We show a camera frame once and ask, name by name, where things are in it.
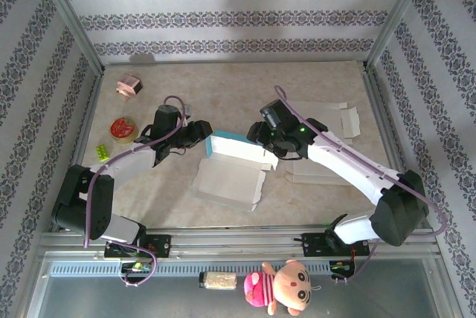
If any teal paper box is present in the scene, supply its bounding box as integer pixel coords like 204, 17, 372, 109
192, 130, 280, 212

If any yellow paper box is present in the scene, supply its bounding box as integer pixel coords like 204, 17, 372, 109
284, 100, 362, 186

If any red round tin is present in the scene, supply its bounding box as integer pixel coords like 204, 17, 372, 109
109, 116, 139, 144

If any pink black toy block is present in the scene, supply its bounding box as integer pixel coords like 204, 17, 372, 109
115, 72, 144, 102

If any green toy brick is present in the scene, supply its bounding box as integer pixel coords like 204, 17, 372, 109
95, 144, 112, 163

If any white roll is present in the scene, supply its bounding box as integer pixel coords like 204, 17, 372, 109
199, 271, 238, 291

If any small circuit board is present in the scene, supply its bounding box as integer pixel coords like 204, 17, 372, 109
121, 261, 153, 273
329, 261, 355, 273

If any pink plush doll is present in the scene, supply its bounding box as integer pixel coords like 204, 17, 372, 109
243, 259, 321, 316

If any grey metal tray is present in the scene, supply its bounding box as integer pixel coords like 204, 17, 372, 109
22, 250, 464, 318

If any purple cable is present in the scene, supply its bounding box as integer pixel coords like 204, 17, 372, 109
83, 94, 189, 288
274, 85, 449, 286

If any thin aluminium wall rail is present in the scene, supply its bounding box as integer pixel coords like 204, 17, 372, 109
102, 58, 367, 66

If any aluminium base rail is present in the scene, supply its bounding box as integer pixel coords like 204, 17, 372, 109
36, 225, 442, 260

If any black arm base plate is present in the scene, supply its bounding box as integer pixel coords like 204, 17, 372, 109
293, 232, 371, 259
103, 234, 173, 259

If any grey slotted cable duct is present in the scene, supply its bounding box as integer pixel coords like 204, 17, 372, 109
48, 260, 356, 279

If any aluminium frame post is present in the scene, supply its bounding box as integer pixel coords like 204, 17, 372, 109
362, 0, 436, 72
31, 0, 107, 74

